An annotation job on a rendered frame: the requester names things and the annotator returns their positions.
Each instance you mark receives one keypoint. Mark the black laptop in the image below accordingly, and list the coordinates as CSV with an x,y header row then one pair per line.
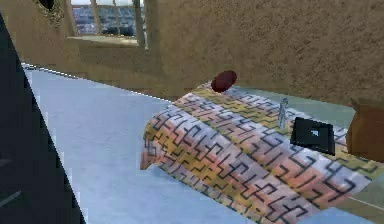
x,y
313,135

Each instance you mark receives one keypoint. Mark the dark red ball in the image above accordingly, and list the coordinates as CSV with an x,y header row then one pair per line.
x,y
224,81

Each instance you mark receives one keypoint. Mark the bed with patterned blanket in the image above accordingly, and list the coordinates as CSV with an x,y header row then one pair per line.
x,y
233,150

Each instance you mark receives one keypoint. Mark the clear glass bottle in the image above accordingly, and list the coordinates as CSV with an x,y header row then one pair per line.
x,y
283,113

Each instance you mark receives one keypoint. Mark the dark grey cabinet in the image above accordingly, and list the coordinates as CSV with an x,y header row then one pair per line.
x,y
23,150

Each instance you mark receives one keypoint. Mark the window with tan frame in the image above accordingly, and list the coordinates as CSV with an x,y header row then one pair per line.
x,y
106,20

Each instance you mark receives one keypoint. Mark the round framed wall mirror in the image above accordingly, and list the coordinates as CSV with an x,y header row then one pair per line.
x,y
50,8

